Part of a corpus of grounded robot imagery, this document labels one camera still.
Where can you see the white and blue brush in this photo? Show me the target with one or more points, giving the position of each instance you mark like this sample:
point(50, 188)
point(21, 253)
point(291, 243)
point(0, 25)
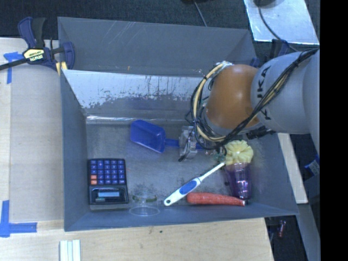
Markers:
point(187, 188)

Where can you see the blue and black calculator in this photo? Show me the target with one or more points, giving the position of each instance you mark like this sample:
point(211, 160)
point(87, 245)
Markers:
point(107, 173)

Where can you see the yellow ribbed round toy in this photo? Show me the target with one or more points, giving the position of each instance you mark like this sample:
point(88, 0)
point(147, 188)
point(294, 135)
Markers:
point(239, 152)

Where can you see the orange toy carrot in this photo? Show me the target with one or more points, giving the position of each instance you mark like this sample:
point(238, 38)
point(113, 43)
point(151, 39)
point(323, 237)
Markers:
point(214, 199)

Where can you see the blue plastic scoop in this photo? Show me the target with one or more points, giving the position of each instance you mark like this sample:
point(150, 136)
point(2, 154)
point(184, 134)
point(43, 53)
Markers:
point(148, 136)

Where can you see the purple clear cup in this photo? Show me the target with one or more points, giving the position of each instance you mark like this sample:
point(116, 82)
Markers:
point(239, 181)

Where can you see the grey metal bin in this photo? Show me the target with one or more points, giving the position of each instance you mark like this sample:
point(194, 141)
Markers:
point(152, 48)

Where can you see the clear plastic cup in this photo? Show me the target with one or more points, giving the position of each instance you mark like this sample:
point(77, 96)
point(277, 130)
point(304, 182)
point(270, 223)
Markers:
point(144, 204)

